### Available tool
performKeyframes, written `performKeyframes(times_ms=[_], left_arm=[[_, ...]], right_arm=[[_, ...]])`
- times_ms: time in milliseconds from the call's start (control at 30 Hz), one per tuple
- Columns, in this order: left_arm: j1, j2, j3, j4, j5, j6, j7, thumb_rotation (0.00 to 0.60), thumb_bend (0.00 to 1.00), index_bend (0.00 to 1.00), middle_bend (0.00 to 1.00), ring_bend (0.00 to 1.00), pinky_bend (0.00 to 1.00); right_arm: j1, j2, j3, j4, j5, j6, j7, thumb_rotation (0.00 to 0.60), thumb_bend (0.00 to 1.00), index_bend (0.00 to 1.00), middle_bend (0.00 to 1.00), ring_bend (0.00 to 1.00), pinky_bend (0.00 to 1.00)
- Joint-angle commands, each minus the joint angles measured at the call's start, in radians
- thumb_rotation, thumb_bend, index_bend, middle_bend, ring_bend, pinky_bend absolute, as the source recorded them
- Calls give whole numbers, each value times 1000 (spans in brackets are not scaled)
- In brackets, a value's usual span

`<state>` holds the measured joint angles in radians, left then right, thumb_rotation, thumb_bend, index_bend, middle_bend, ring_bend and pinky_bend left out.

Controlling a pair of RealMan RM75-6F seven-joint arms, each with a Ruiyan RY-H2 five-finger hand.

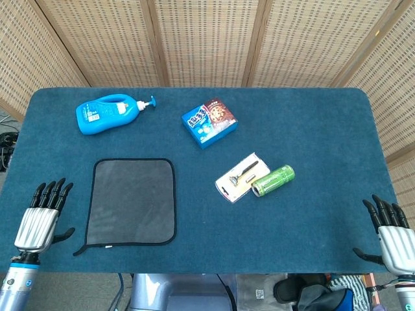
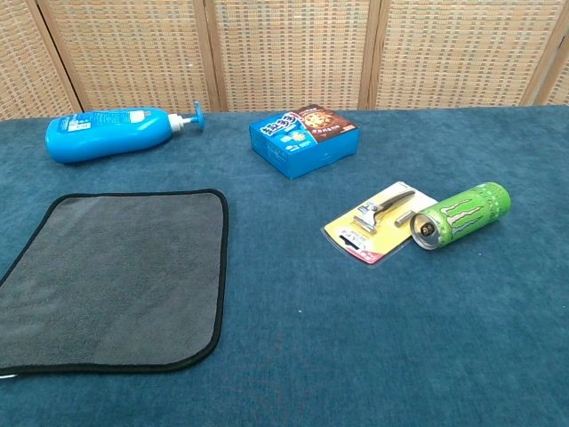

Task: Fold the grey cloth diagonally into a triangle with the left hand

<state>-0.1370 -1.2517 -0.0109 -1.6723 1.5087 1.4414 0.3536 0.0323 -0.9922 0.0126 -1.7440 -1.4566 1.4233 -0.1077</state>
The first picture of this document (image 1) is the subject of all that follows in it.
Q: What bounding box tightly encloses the black cable bundle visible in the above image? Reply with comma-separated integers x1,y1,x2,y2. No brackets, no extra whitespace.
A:
0,131,18,172

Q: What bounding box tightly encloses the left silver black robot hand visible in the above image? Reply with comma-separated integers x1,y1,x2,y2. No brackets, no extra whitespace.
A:
14,177,76,254

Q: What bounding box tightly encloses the green energy drink can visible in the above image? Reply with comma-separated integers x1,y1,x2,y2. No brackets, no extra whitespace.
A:
251,164,296,198

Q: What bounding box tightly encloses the blue carpet table cover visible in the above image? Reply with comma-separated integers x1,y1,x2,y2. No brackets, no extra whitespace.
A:
0,86,399,275

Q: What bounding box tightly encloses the grey and green cloth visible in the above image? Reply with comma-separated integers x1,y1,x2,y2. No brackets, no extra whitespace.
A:
73,157,178,257

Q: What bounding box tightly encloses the blue pump soap bottle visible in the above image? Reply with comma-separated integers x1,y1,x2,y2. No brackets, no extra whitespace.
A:
75,93,158,136

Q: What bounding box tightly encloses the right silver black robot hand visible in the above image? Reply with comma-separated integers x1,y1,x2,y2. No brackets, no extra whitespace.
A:
352,194,415,276

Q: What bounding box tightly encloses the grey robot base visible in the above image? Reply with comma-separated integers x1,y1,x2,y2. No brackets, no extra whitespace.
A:
128,273,237,311

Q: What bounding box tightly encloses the woven bamboo folding screen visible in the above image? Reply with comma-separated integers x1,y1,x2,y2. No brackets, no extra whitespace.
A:
0,0,415,208

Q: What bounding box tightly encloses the razor blister pack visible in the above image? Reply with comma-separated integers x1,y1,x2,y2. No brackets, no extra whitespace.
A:
214,152,271,204

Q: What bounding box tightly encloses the striped cloth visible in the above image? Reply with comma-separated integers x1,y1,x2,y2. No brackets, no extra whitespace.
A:
329,275,369,311

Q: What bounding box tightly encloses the black slipper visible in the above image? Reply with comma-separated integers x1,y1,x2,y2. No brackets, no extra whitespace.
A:
273,274,328,304

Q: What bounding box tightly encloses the black hanging cable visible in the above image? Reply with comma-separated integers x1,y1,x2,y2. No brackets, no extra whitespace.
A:
110,273,126,311

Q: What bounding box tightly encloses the blue cookie box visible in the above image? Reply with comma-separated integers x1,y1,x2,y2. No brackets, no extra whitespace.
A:
180,98,239,150

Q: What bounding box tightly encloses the grey box with QR code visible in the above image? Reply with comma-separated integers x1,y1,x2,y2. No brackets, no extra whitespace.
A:
235,273,289,311

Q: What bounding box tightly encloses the black and blue bag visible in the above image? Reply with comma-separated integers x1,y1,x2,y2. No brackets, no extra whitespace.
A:
296,284,356,311

